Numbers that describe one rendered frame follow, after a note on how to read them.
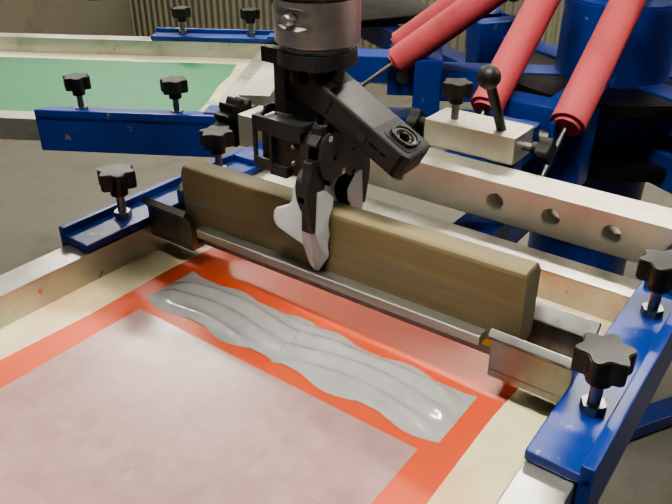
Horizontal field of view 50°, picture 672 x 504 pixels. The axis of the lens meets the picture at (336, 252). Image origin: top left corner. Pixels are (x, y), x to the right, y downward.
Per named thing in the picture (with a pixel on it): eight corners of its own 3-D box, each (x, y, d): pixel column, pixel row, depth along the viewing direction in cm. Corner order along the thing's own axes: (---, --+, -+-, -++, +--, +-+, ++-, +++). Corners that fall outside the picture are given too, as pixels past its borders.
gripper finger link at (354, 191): (323, 226, 78) (313, 151, 72) (368, 241, 75) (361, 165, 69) (305, 240, 76) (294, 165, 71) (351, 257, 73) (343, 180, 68)
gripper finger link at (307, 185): (319, 222, 70) (327, 134, 66) (334, 227, 69) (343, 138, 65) (288, 233, 66) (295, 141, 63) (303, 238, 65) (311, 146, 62)
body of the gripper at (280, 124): (302, 150, 74) (299, 31, 68) (371, 169, 69) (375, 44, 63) (252, 174, 68) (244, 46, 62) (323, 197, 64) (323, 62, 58)
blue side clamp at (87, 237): (96, 292, 81) (85, 238, 77) (68, 278, 83) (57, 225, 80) (270, 200, 101) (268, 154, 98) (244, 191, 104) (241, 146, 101)
